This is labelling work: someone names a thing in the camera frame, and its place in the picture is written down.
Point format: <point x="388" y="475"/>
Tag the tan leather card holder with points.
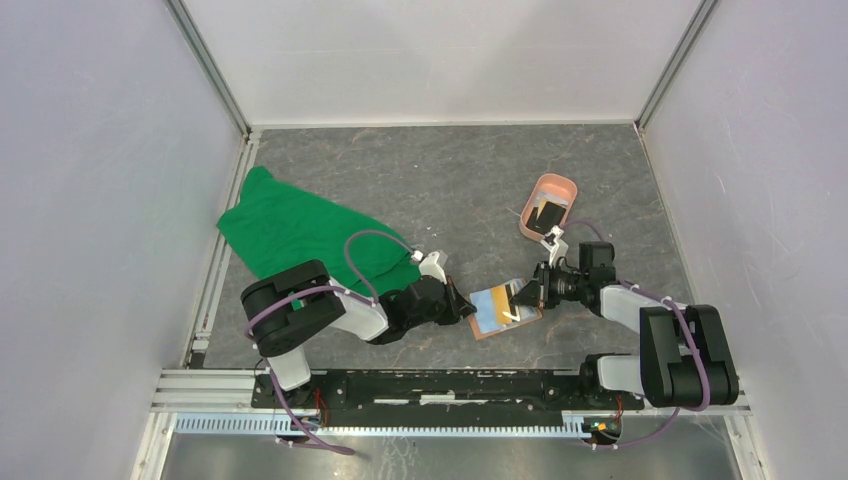
<point x="482" y="321"/>

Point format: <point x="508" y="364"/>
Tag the green cloth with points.
<point x="276" y="226"/>

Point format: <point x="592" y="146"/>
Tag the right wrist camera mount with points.
<point x="556" y="247"/>

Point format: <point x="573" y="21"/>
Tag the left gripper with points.
<point x="458" y="306"/>

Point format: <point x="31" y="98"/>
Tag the white diamond print card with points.
<point x="545" y="197"/>

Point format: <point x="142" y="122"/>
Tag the dark green VIP card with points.
<point x="543" y="219"/>

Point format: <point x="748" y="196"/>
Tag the slotted cable duct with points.
<point x="281" y="425"/>

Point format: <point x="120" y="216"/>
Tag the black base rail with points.
<point x="454" y="398"/>

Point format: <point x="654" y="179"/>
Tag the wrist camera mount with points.
<point x="432" y="264"/>
<point x="556" y="247"/>

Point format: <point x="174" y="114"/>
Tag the pink oval tray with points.
<point x="550" y="182"/>

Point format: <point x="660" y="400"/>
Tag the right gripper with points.
<point x="530" y="293"/>

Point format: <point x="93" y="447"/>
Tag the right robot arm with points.
<point x="683" y="359"/>

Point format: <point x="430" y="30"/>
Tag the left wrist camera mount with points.
<point x="432" y="264"/>

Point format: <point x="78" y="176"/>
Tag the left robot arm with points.
<point x="289" y="308"/>

